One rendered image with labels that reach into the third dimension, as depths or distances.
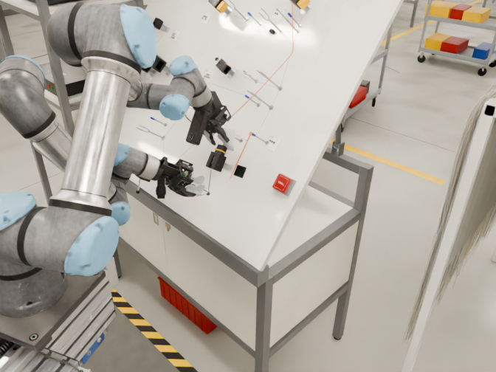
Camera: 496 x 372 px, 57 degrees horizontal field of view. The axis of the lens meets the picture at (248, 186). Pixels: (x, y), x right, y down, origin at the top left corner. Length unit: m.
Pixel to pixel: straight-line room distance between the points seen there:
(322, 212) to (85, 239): 1.19
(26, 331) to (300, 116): 1.01
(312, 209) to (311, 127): 0.48
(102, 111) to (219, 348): 1.67
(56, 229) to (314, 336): 1.77
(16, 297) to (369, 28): 1.23
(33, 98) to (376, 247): 2.31
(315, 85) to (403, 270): 1.62
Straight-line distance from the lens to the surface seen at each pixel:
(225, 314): 1.90
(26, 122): 1.21
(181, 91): 1.33
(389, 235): 3.15
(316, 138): 1.49
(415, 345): 1.87
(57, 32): 1.03
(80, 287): 1.09
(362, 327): 2.55
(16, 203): 0.97
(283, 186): 1.46
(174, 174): 1.48
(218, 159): 1.57
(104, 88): 0.94
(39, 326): 1.04
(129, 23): 0.95
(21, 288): 1.04
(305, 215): 1.85
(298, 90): 1.59
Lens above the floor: 1.90
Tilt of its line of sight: 33 degrees down
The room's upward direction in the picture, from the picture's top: 1 degrees clockwise
